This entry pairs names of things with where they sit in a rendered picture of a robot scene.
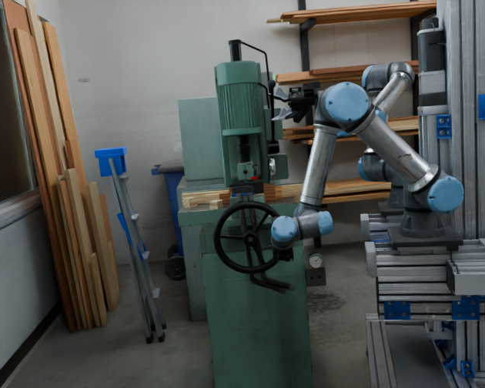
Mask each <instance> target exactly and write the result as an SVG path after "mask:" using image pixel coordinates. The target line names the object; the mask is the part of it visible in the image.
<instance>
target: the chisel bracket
mask: <svg viewBox="0 0 485 388"><path fill-rule="evenodd" d="M237 169H238V178H239V180H245V182H247V181H249V179H251V177H253V176H254V175H255V173H254V171H253V169H254V166H253V161H250V162H238V163H237ZM245 169H246V170H247V171H248V173H247V174H244V173H243V171H244V170H245Z"/></svg>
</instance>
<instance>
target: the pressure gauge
mask: <svg viewBox="0 0 485 388"><path fill-rule="evenodd" d="M316 260H317V261H316ZM308 262H309V265H310V266H311V267H313V268H314V271H317V270H318V268H320V267H321V266H322V264H323V257H322V256H321V255H320V254H319V253H311V254H310V255H309V257H308Z"/></svg>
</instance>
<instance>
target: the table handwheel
mask: <svg viewBox="0 0 485 388"><path fill-rule="evenodd" d="M250 208H251V209H260V210H262V211H264V212H265V214H264V215H263V217H262V218H261V220H260V221H259V223H258V224H257V225H256V227H255V228H254V229H253V227H252V226H247V230H246V231H245V232H244V233H243V235H230V234H221V230H222V226H223V224H224V222H225V221H226V220H227V219H228V218H229V217H230V216H231V215H232V214H233V213H234V212H237V211H239V210H241V209H250ZM268 215H271V216H272V217H273V218H274V216H281V215H280V214H279V213H278V212H277V211H276V210H275V209H274V208H272V207H271V206H268V205H267V204H265V203H262V202H256V201H245V202H239V203H236V204H235V205H233V206H230V207H229V208H228V209H227V210H226V211H225V212H224V213H223V214H222V215H221V216H220V217H219V219H218V220H217V222H216V225H215V228H214V232H213V243H214V246H215V250H216V253H217V255H218V256H219V258H220V259H221V260H222V261H223V262H224V263H225V264H226V265H227V266H228V267H229V268H230V269H233V270H235V271H237V272H239V273H246V274H255V273H262V272H264V271H266V270H268V269H270V268H272V267H273V266H275V265H276V264H277V263H278V262H279V261H278V262H277V261H276V260H275V262H274V263H273V258H272V259H271V260H269V261H268V262H267V263H265V261H264V259H263V257H262V255H261V253H260V251H259V249H258V247H257V243H258V240H259V238H258V233H257V232H258V230H259V228H260V227H261V225H262V224H263V223H264V221H265V220H266V218H267V217H268ZM220 238H225V239H242V240H243V242H244V244H245V245H247V246H252V247H253V248H254V250H255V252H256V255H257V256H258V258H259V261H260V262H261V264H262V265H260V266H241V265H239V264H237V263H235V262H233V261H232V260H231V259H230V258H229V257H228V256H227V255H226V254H225V253H224V251H223V249H222V245H221V241H220Z"/></svg>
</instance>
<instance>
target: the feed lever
mask: <svg viewBox="0 0 485 388"><path fill-rule="evenodd" d="M268 86H269V87H270V98H271V119H272V118H274V89H273V88H274V87H275V86H276V82H275V81H274V80H272V79H271V80H269V81H268ZM271 123H272V141H268V150H269V154H270V153H272V154H274V153H279V141H278V140H275V121H272V120H271Z"/></svg>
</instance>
